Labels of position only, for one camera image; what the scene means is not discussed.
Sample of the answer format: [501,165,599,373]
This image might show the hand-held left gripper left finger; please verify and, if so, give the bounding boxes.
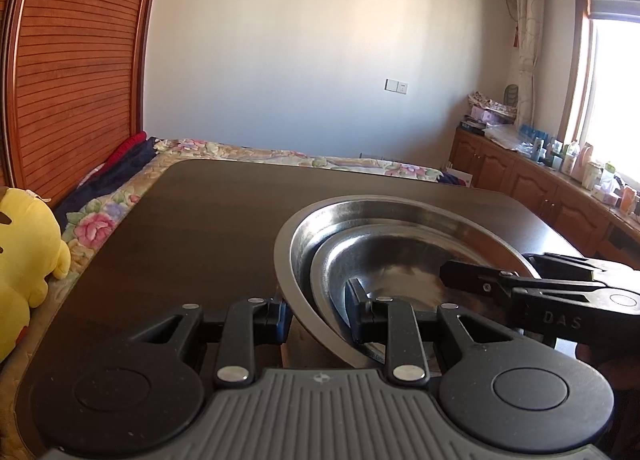
[125,296,293,389]

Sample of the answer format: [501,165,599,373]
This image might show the white paper bag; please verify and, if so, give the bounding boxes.
[447,163,473,188]

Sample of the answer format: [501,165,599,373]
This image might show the white bottle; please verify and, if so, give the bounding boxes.
[562,140,580,175]

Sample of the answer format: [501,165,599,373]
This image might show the clear plastic bags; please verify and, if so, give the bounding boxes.
[482,123,523,151]

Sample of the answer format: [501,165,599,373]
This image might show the shallow small steel bowl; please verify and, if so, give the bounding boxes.
[344,233,501,341]

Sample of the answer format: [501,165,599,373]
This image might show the red garment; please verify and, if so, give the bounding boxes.
[102,133,148,176]

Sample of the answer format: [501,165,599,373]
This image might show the deep medium steel bowl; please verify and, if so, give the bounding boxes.
[310,223,526,361]

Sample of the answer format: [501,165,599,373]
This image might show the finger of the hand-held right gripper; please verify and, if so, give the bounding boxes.
[522,253,640,282]
[439,260,608,303]

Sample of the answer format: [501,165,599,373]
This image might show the pink bottle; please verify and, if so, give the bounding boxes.
[575,143,596,181]

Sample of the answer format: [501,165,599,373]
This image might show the white jar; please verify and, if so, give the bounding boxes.
[582,160,603,190]

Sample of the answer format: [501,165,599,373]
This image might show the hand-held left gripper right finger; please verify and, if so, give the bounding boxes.
[345,277,531,387]

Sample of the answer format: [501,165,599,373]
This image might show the large steel bowl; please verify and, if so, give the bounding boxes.
[274,195,542,371]

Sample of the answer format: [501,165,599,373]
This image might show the wooden cabinet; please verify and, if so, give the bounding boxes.
[447,125,640,271]

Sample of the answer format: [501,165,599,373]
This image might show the floral blanket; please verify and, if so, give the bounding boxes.
[47,137,443,291]

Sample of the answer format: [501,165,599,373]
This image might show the navy garment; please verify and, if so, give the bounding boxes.
[55,137,158,226]

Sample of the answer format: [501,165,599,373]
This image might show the wooden slatted wardrobe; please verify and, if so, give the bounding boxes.
[0,0,166,206]

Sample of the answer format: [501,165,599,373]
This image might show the yellow plush toy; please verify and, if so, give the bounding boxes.
[0,185,71,363]

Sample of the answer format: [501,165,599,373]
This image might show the wooden framed window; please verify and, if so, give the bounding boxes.
[557,0,640,191]

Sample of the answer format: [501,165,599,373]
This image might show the patterned cloth bundle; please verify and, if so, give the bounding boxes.
[467,93,518,116]

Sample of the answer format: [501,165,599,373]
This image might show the patterned cream curtain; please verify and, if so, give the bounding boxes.
[514,0,546,128]

